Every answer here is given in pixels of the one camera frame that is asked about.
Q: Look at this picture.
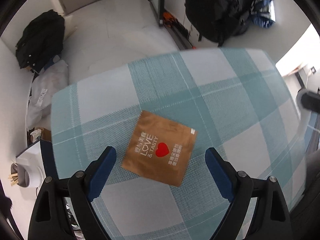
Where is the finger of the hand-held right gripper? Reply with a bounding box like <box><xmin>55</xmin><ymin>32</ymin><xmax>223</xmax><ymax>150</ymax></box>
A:
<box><xmin>300</xmin><ymin>91</ymin><xmax>320</xmax><ymax>112</ymax></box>

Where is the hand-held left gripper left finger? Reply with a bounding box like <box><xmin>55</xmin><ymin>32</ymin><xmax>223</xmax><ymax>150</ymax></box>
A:
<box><xmin>28</xmin><ymin>146</ymin><xmax>117</xmax><ymax>240</ymax></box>

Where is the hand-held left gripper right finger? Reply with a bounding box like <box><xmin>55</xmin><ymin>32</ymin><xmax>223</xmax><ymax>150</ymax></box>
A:
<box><xmin>204</xmin><ymin>147</ymin><xmax>292</xmax><ymax>240</ymax></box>

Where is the brown packet with white tab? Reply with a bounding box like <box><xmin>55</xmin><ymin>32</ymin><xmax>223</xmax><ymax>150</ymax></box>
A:
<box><xmin>121</xmin><ymin>110</ymin><xmax>198</xmax><ymax>187</ymax></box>

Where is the brown cardboard box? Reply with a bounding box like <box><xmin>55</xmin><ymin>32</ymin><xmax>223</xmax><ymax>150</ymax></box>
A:
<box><xmin>29</xmin><ymin>127</ymin><xmax>52</xmax><ymax>143</ymax></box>

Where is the white cabinet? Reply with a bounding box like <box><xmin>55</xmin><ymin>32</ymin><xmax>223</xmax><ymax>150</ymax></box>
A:
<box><xmin>15</xmin><ymin>139</ymin><xmax>59</xmax><ymax>180</ymax></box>

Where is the grey chopstick holder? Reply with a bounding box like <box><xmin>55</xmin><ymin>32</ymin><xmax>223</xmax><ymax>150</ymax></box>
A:
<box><xmin>7</xmin><ymin>162</ymin><xmax>45</xmax><ymax>188</ymax></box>

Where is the teal checkered tablecloth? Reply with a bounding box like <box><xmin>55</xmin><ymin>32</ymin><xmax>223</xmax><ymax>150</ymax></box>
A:
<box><xmin>50</xmin><ymin>47</ymin><xmax>309</xmax><ymax>240</ymax></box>

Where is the silver folded umbrella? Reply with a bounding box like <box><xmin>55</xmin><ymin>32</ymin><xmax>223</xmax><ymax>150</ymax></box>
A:
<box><xmin>250</xmin><ymin>0</ymin><xmax>277</xmax><ymax>28</ymax></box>

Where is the grey plastic parcel bag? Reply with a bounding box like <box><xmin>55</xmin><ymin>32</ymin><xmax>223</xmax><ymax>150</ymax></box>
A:
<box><xmin>26</xmin><ymin>60</ymin><xmax>69</xmax><ymax>130</ymax></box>

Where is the black backpack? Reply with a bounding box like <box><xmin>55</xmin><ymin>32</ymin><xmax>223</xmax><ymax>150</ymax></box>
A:
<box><xmin>184</xmin><ymin>0</ymin><xmax>267</xmax><ymax>47</ymax></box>

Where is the black jacket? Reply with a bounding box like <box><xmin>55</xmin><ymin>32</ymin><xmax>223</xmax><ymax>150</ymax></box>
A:
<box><xmin>15</xmin><ymin>9</ymin><xmax>66</xmax><ymax>69</ymax></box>

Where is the white bag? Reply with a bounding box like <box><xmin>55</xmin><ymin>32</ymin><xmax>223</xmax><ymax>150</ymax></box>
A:
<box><xmin>61</xmin><ymin>14</ymin><xmax>80</xmax><ymax>40</ymax></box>

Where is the orange black tool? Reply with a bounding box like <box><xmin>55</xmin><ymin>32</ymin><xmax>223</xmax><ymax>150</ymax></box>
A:
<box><xmin>161</xmin><ymin>11</ymin><xmax>179</xmax><ymax>28</ymax></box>

